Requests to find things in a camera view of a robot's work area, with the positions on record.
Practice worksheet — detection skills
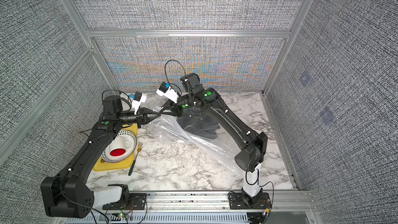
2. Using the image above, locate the yellow plastic tray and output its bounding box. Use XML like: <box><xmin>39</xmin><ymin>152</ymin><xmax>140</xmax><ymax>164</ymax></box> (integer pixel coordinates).
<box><xmin>93</xmin><ymin>124</ymin><xmax>138</xmax><ymax>172</ymax></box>

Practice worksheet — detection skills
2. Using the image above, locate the white patterned plate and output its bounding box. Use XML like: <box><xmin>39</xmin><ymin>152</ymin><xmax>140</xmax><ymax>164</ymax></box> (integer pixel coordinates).
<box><xmin>101</xmin><ymin>130</ymin><xmax>137</xmax><ymax>163</ymax></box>

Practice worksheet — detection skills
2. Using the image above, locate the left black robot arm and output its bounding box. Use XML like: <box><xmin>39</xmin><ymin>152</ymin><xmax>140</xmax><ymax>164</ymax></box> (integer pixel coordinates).
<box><xmin>40</xmin><ymin>95</ymin><xmax>161</xmax><ymax>218</ymax></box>

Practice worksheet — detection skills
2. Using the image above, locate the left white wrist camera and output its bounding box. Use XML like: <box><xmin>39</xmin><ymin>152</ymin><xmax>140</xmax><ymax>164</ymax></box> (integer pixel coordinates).
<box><xmin>130</xmin><ymin>91</ymin><xmax>147</xmax><ymax>115</ymax></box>

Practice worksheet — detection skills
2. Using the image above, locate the clear plastic vacuum bag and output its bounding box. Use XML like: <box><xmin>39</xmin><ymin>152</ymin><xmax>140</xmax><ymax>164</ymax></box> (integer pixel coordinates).
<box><xmin>147</xmin><ymin>108</ymin><xmax>243</xmax><ymax>174</ymax></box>

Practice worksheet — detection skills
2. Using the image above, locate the green handled fork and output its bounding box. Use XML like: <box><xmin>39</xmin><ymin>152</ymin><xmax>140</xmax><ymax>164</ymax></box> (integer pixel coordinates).
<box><xmin>128</xmin><ymin>142</ymin><xmax>143</xmax><ymax>176</ymax></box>

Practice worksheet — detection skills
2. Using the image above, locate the aluminium front rail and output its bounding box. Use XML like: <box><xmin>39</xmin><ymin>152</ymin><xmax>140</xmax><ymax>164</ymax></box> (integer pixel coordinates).
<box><xmin>98</xmin><ymin>190</ymin><xmax>318</xmax><ymax>212</ymax></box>

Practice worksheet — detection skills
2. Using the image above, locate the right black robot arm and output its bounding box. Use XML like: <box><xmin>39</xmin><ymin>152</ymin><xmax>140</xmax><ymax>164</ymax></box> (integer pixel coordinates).
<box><xmin>156</xmin><ymin>73</ymin><xmax>268</xmax><ymax>198</ymax></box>

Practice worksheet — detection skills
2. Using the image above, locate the red item on plate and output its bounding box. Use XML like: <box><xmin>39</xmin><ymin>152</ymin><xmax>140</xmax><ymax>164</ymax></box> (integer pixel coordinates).
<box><xmin>110</xmin><ymin>148</ymin><xmax>126</xmax><ymax>157</ymax></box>

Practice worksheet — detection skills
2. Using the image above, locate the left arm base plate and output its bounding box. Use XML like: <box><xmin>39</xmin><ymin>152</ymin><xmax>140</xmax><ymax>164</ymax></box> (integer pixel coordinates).
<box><xmin>102</xmin><ymin>193</ymin><xmax>148</xmax><ymax>211</ymax></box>

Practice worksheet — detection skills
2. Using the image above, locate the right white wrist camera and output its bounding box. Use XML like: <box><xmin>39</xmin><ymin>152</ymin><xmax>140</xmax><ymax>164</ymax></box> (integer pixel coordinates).
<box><xmin>156</xmin><ymin>82</ymin><xmax>179</xmax><ymax>104</ymax></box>

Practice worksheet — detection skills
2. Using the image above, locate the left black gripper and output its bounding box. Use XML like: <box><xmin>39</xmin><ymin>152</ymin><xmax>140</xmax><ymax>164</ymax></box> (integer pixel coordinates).
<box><xmin>116</xmin><ymin>108</ymin><xmax>160</xmax><ymax>130</ymax></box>

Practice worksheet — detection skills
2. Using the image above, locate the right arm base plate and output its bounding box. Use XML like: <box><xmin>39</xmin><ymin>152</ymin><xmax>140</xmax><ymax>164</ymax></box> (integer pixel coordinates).
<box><xmin>228</xmin><ymin>191</ymin><xmax>271</xmax><ymax>209</ymax></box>

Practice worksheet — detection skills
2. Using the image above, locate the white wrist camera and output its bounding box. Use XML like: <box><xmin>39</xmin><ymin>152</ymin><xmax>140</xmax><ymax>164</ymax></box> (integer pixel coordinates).
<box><xmin>156</xmin><ymin>82</ymin><xmax>179</xmax><ymax>104</ymax></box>
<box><xmin>130</xmin><ymin>91</ymin><xmax>147</xmax><ymax>115</ymax></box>

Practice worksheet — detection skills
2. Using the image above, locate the white slotted cable duct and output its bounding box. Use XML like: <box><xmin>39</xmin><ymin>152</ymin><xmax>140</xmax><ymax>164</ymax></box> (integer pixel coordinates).
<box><xmin>65</xmin><ymin>212</ymin><xmax>249</xmax><ymax>224</ymax></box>

